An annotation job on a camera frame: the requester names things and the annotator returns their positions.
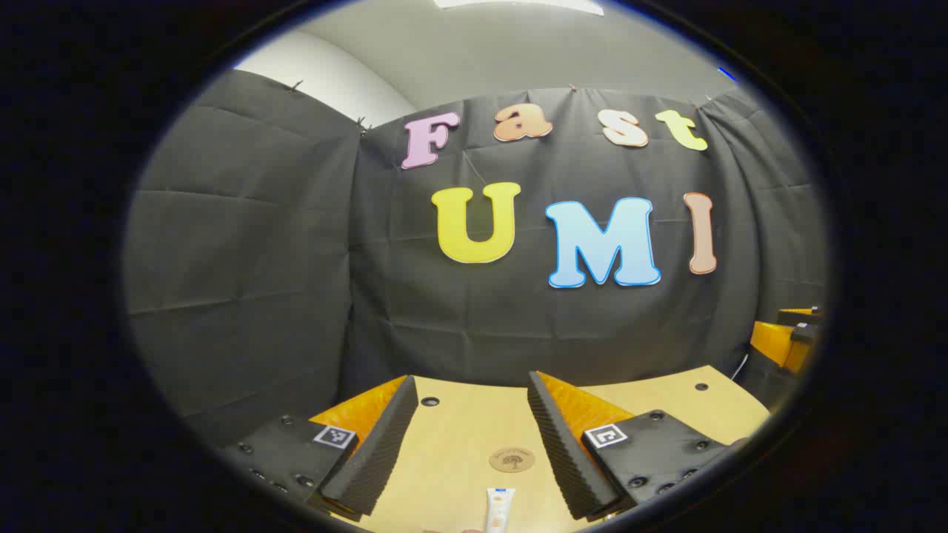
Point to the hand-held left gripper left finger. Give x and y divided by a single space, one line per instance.
385 444

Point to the white toothpaste tube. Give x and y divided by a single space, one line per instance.
500 511

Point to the ceiling light panel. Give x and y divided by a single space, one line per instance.
518 4

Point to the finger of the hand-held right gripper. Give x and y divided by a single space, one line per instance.
778 344
803 317

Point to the wooden desktop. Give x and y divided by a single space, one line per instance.
459 444

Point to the round cork coaster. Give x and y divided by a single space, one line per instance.
512 460

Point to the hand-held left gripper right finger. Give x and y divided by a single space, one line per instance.
555 451

